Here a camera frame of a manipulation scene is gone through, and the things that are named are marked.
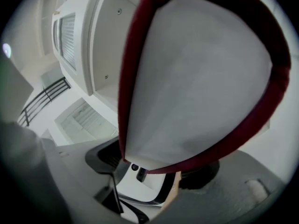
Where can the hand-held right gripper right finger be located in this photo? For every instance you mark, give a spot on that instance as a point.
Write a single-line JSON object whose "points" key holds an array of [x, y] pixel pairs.
{"points": [[229, 195]]}

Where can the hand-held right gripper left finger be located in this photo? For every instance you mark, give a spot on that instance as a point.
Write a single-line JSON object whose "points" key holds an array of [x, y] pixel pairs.
{"points": [[70, 171]]}

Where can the dark red hardcover book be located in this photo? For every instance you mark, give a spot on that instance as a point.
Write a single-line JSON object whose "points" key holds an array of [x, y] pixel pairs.
{"points": [[198, 78]]}

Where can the white wall cabinet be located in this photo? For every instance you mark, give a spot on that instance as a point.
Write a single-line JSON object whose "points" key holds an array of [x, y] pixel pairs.
{"points": [[109, 50]]}

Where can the white dark-topped robot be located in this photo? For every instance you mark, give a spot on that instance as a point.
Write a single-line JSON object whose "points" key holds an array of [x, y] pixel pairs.
{"points": [[140, 188]]}

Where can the black metal railing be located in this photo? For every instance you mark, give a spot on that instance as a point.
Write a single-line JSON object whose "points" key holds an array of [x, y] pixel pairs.
{"points": [[44, 99]]}

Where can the round ceiling light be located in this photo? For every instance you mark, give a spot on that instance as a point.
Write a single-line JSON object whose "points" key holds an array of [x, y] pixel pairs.
{"points": [[6, 50]]}

